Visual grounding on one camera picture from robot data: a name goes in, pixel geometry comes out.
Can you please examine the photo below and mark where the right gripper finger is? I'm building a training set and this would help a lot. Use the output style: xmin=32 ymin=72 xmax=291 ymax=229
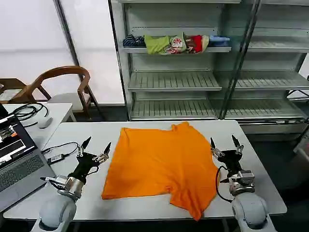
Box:
xmin=231 ymin=134 xmax=244 ymax=155
xmin=210 ymin=137 xmax=224 ymax=159

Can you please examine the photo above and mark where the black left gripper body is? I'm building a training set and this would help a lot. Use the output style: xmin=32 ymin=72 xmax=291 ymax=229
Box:
xmin=68 ymin=152 xmax=100 ymax=184

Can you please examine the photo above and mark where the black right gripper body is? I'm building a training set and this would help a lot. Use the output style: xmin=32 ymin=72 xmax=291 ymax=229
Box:
xmin=218 ymin=149 xmax=242 ymax=179

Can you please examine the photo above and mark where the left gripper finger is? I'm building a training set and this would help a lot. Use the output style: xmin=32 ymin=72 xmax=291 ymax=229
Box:
xmin=93 ymin=141 xmax=112 ymax=163
xmin=76 ymin=136 xmax=92 ymax=158

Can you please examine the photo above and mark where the orange t-shirt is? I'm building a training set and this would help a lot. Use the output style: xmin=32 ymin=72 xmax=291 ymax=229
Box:
xmin=101 ymin=121 xmax=221 ymax=221

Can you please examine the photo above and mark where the white computer mouse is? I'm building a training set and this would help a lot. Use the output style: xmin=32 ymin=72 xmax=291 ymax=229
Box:
xmin=38 ymin=117 xmax=54 ymax=129

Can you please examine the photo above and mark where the brown wooden armchair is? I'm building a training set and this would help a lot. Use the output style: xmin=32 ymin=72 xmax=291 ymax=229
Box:
xmin=13 ymin=65 xmax=102 ymax=120

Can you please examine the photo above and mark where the grey laptop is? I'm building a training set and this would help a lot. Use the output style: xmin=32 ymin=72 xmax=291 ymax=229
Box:
xmin=0 ymin=114 xmax=56 ymax=213

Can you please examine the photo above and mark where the grey metal stand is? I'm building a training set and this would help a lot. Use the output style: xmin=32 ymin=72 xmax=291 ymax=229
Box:
xmin=293 ymin=136 xmax=309 ymax=159

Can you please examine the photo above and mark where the empty grey metal shelf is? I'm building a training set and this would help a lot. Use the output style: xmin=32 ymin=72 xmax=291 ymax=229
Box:
xmin=217 ymin=0 xmax=309 ymax=126

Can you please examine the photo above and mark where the grey shelf with clothes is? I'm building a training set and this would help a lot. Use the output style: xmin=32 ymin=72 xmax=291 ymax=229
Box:
xmin=108 ymin=0 xmax=242 ymax=121

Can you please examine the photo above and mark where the brown wooden chair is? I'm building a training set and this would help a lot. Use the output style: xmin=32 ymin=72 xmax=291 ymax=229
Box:
xmin=0 ymin=77 xmax=28 ymax=104

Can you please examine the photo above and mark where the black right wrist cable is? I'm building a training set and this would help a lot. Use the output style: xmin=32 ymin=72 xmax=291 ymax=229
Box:
xmin=215 ymin=165 xmax=234 ymax=203

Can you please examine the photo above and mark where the black adapter with cable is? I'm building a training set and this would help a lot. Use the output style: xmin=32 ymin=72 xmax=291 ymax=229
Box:
xmin=40 ymin=142 xmax=80 ymax=165

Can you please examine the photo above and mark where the coiled black cable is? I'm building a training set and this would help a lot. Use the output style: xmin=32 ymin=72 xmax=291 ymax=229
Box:
xmin=12 ymin=102 xmax=49 ymax=128

